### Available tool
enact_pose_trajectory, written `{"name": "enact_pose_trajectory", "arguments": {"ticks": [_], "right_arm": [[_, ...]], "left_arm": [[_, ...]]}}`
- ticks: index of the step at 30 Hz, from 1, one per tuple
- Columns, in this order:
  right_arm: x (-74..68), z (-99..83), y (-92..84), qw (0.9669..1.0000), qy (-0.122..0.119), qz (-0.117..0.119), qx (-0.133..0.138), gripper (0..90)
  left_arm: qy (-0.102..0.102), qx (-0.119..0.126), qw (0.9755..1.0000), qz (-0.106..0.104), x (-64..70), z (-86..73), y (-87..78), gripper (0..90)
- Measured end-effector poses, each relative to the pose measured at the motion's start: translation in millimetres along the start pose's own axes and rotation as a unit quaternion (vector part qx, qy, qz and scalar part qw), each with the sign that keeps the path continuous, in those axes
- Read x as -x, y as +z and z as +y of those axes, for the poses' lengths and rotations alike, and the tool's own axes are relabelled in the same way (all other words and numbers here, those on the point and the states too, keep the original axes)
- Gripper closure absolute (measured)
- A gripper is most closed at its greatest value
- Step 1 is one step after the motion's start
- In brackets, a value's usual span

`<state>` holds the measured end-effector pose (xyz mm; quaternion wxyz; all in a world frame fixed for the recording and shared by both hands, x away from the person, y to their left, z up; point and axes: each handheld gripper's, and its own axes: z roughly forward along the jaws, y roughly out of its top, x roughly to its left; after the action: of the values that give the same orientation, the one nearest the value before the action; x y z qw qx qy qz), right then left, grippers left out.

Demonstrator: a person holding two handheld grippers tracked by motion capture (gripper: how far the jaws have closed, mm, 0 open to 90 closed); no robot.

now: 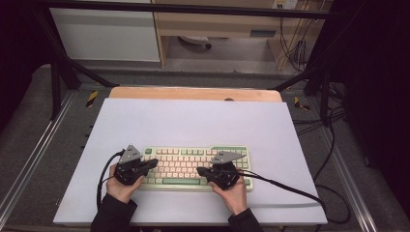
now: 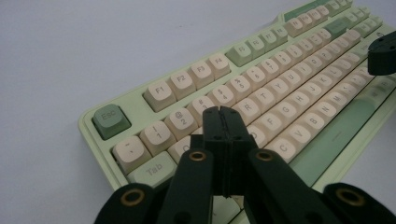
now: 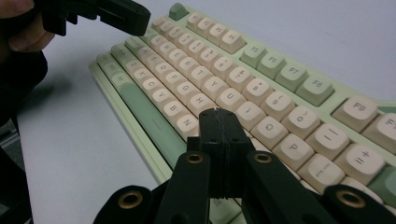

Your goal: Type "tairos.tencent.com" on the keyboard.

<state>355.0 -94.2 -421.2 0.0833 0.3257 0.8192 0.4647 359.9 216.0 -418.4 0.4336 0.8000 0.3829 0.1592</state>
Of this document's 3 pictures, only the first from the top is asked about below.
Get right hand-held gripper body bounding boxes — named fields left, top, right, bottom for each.
left=206, top=150, right=247, bottom=190

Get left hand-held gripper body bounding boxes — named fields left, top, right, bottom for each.
left=113, top=144, right=147, bottom=187

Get green and cream keyboard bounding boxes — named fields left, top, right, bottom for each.
left=138, top=145, right=254, bottom=192

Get person's left hand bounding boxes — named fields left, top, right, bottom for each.
left=105, top=162, right=145, bottom=205

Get person's right hand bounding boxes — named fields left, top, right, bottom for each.
left=208, top=171, right=249, bottom=217

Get white table mat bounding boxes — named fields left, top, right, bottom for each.
left=52, top=98, right=329, bottom=226

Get wooden board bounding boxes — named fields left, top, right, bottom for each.
left=108, top=85, right=283, bottom=103

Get yellow and black tape strip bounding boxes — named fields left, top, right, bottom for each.
left=292, top=96, right=311, bottom=111
left=85, top=90, right=100, bottom=108

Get black metal stand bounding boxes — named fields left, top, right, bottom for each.
left=31, top=6, right=121, bottom=122
left=271, top=62, right=334, bottom=128

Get white device under desk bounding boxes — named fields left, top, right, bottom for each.
left=178, top=35, right=213, bottom=50

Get white cabinet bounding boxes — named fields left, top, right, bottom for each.
left=48, top=0, right=161, bottom=63

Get wooden desk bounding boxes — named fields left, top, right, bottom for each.
left=150, top=0, right=334, bottom=71

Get black metal crossbar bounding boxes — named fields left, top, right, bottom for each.
left=41, top=0, right=337, bottom=20

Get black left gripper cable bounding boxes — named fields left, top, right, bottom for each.
left=96, top=149, right=126, bottom=212

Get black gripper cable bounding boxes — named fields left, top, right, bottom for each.
left=96, top=149, right=126, bottom=212
left=237, top=168, right=327, bottom=211

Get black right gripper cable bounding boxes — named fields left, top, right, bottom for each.
left=237, top=168, right=327, bottom=211

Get aluminium rail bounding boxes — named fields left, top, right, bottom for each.
left=0, top=91, right=77, bottom=220
left=317, top=125, right=379, bottom=232

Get black floor cables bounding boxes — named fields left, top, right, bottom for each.
left=290, top=81, right=353, bottom=225

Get hanging cable bundle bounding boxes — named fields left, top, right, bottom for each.
left=278, top=13, right=320, bottom=73

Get white wall socket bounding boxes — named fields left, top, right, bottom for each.
left=271, top=0, right=300, bottom=11

